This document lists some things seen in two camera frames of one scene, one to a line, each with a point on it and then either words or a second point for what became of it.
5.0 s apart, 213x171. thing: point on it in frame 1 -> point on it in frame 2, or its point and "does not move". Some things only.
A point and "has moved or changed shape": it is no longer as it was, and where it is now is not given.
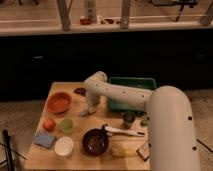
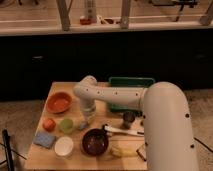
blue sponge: (45, 140) does not move
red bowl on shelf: (85, 21) does not move
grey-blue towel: (83, 113) has moved or changed shape
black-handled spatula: (111, 130) does not move
